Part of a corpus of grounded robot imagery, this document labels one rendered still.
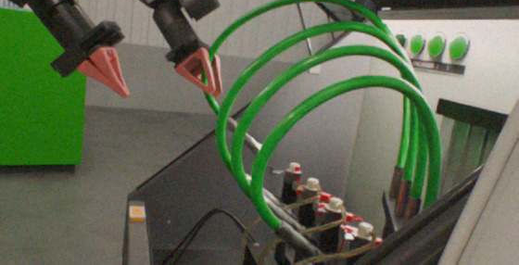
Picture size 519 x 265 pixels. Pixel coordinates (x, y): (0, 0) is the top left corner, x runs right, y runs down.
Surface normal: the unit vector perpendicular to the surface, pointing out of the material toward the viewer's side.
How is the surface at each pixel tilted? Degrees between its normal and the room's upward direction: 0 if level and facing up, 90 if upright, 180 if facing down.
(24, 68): 90
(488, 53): 90
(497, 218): 76
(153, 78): 90
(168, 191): 90
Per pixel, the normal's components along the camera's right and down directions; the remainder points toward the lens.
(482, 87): -0.97, -0.08
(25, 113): 0.45, 0.25
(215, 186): 0.22, 0.23
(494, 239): -0.90, -0.31
